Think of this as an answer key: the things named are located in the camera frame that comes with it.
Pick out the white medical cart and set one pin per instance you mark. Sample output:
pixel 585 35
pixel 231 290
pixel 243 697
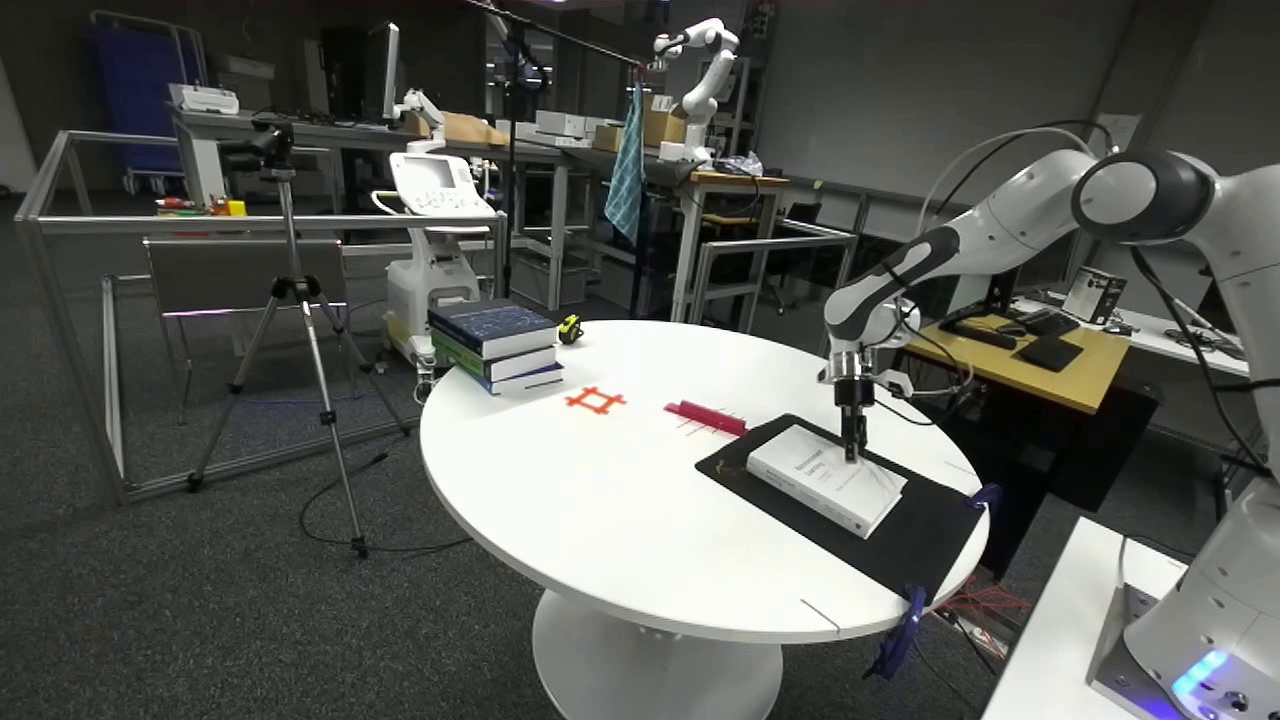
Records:
pixel 443 204

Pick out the metal frame enclosure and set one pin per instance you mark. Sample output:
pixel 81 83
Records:
pixel 207 265

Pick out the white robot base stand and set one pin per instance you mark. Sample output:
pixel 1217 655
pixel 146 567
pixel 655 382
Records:
pixel 1065 627

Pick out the orange tape marker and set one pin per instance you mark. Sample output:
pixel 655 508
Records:
pixel 594 401

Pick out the wooden side desk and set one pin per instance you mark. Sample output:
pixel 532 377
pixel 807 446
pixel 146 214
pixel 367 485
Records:
pixel 1015 357

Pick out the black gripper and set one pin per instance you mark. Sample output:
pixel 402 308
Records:
pixel 854 390

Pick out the white book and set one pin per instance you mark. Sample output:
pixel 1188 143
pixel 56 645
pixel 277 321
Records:
pixel 819 473

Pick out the stack of blue books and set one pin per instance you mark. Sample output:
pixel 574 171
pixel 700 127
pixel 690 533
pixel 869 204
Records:
pixel 494 343

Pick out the blue clamp near robot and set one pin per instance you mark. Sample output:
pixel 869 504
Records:
pixel 991 496

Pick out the white round table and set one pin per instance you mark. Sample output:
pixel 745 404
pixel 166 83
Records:
pixel 663 592

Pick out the camera tripod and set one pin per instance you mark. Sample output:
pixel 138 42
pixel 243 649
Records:
pixel 298 290

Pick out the yellow black tape measure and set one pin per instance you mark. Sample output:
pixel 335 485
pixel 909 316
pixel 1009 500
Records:
pixel 569 329

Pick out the teal hanging cloth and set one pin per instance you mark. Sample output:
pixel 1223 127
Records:
pixel 625 185

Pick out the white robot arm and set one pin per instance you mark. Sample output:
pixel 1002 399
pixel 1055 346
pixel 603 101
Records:
pixel 1134 198

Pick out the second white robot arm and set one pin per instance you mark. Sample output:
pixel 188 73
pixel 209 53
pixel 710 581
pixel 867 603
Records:
pixel 717 42

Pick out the red plastic strip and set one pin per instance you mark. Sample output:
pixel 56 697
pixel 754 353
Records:
pixel 710 417

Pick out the blue clamp at front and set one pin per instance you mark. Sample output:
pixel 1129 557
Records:
pixel 893 649

